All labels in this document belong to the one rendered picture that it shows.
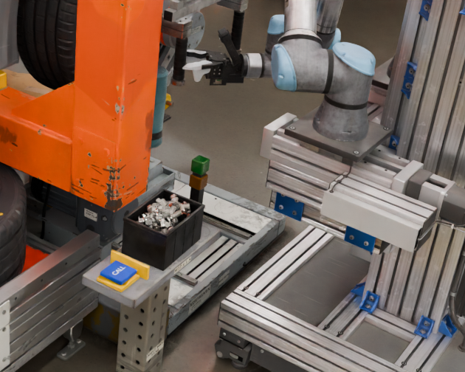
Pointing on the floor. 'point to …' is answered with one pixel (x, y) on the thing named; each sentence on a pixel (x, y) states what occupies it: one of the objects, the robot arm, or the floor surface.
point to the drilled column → (143, 333)
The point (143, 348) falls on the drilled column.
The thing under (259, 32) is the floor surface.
